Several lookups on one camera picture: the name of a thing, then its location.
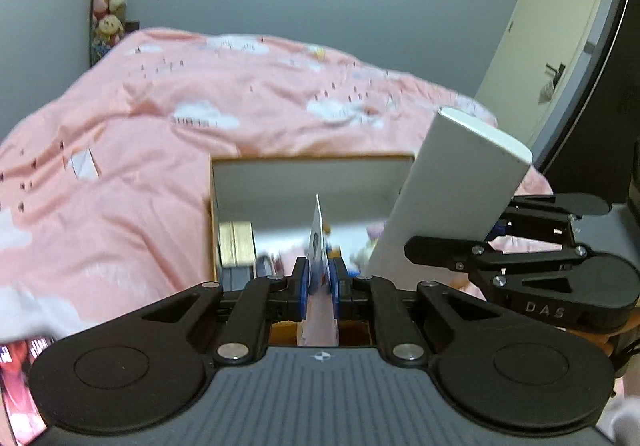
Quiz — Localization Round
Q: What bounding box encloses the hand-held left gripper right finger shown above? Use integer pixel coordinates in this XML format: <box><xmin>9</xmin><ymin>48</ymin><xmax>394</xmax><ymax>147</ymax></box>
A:
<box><xmin>334</xmin><ymin>259</ymin><xmax>541</xmax><ymax>363</ymax></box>

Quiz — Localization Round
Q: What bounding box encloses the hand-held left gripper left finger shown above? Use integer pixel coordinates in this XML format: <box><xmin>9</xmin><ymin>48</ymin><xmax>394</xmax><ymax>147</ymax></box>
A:
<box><xmin>100</xmin><ymin>257</ymin><xmax>308</xmax><ymax>366</ymax></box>

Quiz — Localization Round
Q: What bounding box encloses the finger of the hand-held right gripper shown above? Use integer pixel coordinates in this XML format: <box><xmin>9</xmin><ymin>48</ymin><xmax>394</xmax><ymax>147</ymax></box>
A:
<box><xmin>406</xmin><ymin>235</ymin><xmax>591</xmax><ymax>277</ymax></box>
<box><xmin>492</xmin><ymin>193</ymin><xmax>611</xmax><ymax>242</ymax></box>

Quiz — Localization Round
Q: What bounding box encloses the picture card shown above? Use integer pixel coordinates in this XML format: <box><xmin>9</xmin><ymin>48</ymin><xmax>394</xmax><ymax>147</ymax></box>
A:
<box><xmin>297</xmin><ymin>193</ymin><xmax>341</xmax><ymax>347</ymax></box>

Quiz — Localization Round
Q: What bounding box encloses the white cylindrical tube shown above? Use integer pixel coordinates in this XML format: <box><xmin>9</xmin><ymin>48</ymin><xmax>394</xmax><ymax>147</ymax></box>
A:
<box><xmin>367</xmin><ymin>106</ymin><xmax>533</xmax><ymax>277</ymax></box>

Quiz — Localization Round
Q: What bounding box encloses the orange cardboard box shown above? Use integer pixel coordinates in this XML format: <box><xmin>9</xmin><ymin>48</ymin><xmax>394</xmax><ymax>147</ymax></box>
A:
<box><xmin>207</xmin><ymin>153</ymin><xmax>417</xmax><ymax>347</ymax></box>

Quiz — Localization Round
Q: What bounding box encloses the person's right forearm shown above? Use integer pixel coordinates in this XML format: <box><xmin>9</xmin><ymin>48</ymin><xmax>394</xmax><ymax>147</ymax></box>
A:
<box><xmin>600</xmin><ymin>361</ymin><xmax>640</xmax><ymax>446</ymax></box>

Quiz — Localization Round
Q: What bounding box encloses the dark wardrobe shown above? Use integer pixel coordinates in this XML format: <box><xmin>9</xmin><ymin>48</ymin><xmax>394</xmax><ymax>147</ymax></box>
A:
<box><xmin>545</xmin><ymin>0</ymin><xmax>640</xmax><ymax>227</ymax></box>

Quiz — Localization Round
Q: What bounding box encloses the white door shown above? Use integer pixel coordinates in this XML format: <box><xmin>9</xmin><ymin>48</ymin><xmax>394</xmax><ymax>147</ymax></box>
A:
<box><xmin>475</xmin><ymin>0</ymin><xmax>613</xmax><ymax>147</ymax></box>

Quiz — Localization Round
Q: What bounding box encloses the pink printed blanket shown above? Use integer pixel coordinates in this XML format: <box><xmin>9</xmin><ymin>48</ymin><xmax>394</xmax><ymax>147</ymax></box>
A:
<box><xmin>0</xmin><ymin>26</ymin><xmax>551</xmax><ymax>342</ymax></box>

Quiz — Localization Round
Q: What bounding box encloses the smartphone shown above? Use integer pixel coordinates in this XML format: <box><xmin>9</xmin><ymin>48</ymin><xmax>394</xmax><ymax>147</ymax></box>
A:
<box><xmin>0</xmin><ymin>335</ymin><xmax>56</xmax><ymax>446</ymax></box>

